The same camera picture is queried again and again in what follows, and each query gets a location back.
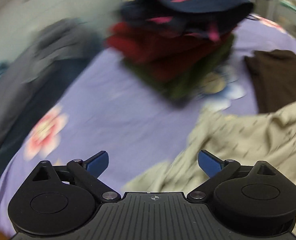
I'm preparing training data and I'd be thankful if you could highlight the cream polka dot shirt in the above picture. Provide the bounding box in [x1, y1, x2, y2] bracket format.
[124, 102, 296, 194]

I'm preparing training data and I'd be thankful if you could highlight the purple floral bed sheet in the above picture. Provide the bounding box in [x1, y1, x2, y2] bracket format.
[0, 15, 296, 240]

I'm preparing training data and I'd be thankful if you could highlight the dark green folded garment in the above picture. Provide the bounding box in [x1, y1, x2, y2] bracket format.
[122, 34, 235, 105]

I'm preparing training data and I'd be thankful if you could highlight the brown folded garment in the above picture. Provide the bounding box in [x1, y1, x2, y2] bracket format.
[244, 49, 296, 114]

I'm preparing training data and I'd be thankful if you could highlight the red folded garment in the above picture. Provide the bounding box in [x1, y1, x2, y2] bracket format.
[107, 22, 234, 82]

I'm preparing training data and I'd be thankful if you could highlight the dark grey duvet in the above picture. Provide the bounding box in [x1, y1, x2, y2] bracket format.
[0, 18, 102, 178]

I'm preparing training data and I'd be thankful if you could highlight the navy pink patterned garment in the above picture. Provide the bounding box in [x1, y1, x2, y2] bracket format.
[120, 0, 254, 41]

